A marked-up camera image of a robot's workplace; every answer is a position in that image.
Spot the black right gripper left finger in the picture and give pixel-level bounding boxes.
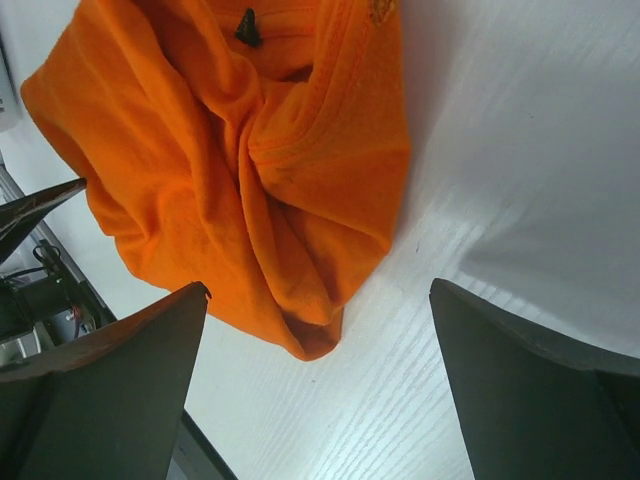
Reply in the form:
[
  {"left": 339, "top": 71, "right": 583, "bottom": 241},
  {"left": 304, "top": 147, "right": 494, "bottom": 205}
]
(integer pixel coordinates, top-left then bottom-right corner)
[{"left": 1, "top": 282, "right": 210, "bottom": 479}]

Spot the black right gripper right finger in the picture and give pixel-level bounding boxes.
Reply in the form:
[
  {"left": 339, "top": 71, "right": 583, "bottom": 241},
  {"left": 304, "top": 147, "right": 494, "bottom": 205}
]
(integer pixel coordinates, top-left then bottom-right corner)
[{"left": 430, "top": 279, "right": 639, "bottom": 479}]

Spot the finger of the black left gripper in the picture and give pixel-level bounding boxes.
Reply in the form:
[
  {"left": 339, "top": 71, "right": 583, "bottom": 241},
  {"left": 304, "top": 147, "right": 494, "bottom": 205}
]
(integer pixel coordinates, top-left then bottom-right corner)
[{"left": 0, "top": 178, "right": 87, "bottom": 263}]

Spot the orange t-shirt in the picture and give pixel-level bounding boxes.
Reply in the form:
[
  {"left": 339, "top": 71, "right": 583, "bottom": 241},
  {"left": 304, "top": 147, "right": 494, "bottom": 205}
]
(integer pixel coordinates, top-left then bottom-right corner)
[{"left": 21, "top": 1, "right": 411, "bottom": 361}]

